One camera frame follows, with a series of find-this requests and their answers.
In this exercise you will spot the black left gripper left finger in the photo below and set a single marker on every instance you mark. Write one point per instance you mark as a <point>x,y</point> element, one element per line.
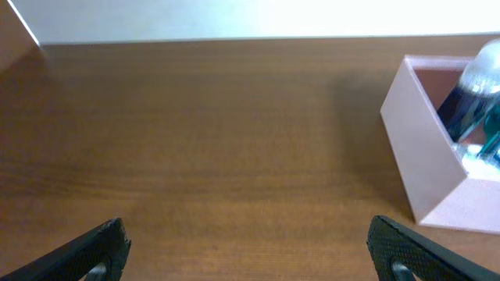
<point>99,254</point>

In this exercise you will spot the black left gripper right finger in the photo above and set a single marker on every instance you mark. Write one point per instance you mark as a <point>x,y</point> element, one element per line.
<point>399,253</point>

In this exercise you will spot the teal mouthwash bottle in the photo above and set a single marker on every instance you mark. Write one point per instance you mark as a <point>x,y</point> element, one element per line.
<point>491,129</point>

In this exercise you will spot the green white soap box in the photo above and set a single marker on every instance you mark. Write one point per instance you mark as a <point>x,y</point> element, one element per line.
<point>477,166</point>

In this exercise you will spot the white cardboard box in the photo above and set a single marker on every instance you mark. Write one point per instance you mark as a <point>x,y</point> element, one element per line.
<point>442,192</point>

